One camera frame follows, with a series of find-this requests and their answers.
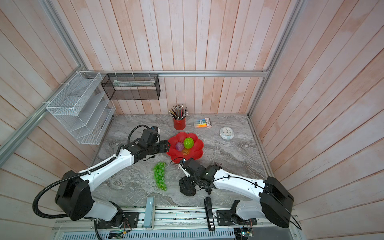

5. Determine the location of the red pencil cup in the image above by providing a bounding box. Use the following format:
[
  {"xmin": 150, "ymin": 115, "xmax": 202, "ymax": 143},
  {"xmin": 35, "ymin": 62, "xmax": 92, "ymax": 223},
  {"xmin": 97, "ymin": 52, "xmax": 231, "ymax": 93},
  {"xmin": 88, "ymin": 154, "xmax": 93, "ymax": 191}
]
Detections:
[{"xmin": 173, "ymin": 118, "xmax": 186, "ymax": 131}]

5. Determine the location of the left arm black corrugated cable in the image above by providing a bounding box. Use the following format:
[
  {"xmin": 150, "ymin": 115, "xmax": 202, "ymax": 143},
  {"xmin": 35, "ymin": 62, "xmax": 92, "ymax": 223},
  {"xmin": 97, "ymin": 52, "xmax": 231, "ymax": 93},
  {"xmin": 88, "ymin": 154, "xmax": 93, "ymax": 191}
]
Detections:
[{"xmin": 32, "ymin": 124, "xmax": 151, "ymax": 240}]

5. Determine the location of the black mesh wall basket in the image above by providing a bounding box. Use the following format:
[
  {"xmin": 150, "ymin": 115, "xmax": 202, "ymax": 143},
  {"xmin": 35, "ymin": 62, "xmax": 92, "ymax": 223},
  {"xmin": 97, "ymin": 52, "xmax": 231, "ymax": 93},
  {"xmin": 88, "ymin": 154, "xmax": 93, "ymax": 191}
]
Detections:
[{"xmin": 101, "ymin": 73, "xmax": 161, "ymax": 101}]

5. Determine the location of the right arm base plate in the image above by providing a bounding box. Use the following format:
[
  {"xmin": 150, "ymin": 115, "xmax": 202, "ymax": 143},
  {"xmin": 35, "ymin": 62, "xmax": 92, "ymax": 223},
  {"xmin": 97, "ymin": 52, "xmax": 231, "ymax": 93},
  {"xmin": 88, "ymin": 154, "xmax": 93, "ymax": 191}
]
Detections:
[{"xmin": 216, "ymin": 210, "xmax": 258, "ymax": 226}]

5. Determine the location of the aluminium front rail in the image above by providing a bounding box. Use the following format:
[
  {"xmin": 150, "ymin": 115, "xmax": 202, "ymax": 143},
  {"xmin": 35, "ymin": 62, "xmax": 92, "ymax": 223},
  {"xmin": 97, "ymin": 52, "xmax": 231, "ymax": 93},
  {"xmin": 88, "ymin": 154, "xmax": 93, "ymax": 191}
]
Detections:
[{"xmin": 52, "ymin": 205, "xmax": 277, "ymax": 233}]

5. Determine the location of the white mesh file organizer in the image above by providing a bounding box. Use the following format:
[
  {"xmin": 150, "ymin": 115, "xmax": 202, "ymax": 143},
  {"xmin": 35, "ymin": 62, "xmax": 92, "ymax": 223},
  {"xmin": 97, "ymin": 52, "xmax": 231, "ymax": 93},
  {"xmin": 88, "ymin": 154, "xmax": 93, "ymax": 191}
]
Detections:
[{"xmin": 47, "ymin": 72, "xmax": 116, "ymax": 145}]

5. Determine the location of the dark avocado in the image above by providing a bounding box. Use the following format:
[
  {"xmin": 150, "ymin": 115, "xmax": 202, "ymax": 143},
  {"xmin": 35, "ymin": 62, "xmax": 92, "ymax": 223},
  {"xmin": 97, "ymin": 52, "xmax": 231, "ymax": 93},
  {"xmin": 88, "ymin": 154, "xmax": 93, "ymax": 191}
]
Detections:
[{"xmin": 179, "ymin": 188, "xmax": 190, "ymax": 197}]

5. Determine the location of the purple round fruit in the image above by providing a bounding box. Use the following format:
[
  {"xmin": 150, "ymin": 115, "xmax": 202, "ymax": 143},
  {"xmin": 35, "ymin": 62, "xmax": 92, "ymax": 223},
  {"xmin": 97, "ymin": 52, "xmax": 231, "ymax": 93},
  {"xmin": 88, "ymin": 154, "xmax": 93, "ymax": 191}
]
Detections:
[{"xmin": 175, "ymin": 142, "xmax": 185, "ymax": 152}]

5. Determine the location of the white teal alarm clock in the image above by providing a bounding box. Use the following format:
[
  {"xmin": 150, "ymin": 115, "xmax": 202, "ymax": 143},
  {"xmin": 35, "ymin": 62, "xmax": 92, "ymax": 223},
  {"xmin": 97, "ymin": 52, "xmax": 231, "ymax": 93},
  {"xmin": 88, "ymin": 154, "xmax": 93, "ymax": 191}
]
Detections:
[{"xmin": 219, "ymin": 127, "xmax": 235, "ymax": 140}]

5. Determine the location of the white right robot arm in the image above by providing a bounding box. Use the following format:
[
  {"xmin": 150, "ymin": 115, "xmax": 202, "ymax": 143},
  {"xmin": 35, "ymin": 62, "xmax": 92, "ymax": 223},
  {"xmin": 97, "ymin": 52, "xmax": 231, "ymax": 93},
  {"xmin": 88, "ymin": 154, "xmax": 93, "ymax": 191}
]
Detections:
[{"xmin": 177, "ymin": 159, "xmax": 299, "ymax": 229}]

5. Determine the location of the green textured round fruit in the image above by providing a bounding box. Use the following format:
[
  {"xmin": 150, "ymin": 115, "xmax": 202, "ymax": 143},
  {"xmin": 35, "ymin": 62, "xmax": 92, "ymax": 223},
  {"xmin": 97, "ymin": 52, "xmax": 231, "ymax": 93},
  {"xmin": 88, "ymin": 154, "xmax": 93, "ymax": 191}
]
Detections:
[{"xmin": 183, "ymin": 137, "xmax": 195, "ymax": 149}]

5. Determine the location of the red flower fruit bowl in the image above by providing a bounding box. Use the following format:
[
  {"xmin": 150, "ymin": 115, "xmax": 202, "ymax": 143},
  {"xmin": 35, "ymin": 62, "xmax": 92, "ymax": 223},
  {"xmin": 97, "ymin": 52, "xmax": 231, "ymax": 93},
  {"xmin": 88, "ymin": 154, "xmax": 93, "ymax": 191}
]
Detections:
[{"xmin": 167, "ymin": 132, "xmax": 204, "ymax": 163}]

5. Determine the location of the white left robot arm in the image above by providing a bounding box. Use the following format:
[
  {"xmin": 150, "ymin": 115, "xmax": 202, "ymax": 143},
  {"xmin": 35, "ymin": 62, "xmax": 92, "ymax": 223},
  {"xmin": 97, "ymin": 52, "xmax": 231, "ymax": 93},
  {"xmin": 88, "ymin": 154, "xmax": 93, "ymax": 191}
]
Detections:
[{"xmin": 55, "ymin": 126, "xmax": 171, "ymax": 228}]

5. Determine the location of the colourful sticky notes pack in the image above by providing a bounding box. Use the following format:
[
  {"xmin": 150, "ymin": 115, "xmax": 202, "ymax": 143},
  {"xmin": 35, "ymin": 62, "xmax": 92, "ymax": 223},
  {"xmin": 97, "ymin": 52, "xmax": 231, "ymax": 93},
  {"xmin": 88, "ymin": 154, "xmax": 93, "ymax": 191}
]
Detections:
[{"xmin": 194, "ymin": 118, "xmax": 212, "ymax": 128}]

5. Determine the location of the green grape bunch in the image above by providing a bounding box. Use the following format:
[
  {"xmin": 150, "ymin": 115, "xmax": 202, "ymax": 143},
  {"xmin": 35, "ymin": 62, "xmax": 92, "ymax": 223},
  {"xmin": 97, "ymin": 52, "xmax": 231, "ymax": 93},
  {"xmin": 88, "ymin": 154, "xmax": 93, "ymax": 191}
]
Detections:
[{"xmin": 154, "ymin": 162, "xmax": 167, "ymax": 191}]

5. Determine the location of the black stapler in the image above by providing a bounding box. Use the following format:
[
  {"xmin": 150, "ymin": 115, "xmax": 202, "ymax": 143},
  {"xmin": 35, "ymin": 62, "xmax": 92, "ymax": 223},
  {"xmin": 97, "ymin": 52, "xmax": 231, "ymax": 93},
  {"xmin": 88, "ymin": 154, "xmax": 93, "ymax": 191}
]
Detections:
[{"xmin": 204, "ymin": 197, "xmax": 216, "ymax": 232}]

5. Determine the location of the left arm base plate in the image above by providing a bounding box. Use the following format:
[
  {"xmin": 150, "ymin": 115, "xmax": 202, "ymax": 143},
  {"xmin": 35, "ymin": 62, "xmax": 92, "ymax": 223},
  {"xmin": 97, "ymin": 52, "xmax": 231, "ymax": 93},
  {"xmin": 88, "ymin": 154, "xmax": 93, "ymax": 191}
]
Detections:
[{"xmin": 97, "ymin": 212, "xmax": 140, "ymax": 230}]

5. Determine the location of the pencils bundle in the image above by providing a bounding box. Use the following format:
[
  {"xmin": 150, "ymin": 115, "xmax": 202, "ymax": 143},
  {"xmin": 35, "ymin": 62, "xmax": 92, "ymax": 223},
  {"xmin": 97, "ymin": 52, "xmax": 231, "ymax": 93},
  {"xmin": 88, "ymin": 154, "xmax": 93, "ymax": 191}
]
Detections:
[{"xmin": 169, "ymin": 104, "xmax": 189, "ymax": 121}]

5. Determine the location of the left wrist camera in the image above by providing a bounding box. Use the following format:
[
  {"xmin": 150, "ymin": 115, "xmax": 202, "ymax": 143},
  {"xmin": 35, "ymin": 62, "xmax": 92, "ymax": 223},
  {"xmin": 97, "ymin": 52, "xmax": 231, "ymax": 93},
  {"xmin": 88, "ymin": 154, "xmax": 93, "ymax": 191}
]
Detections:
[{"xmin": 150, "ymin": 126, "xmax": 161, "ymax": 134}]

